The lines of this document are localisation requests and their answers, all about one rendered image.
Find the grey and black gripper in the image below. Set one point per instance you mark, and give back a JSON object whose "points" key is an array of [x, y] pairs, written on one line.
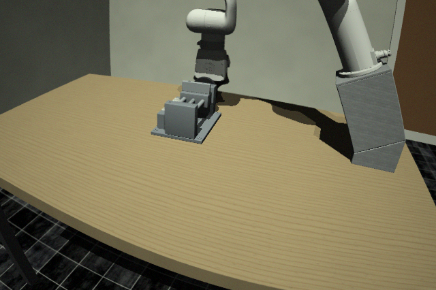
{"points": [[212, 64]]}

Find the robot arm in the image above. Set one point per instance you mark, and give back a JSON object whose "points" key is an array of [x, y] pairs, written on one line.
{"points": [[344, 20]]}

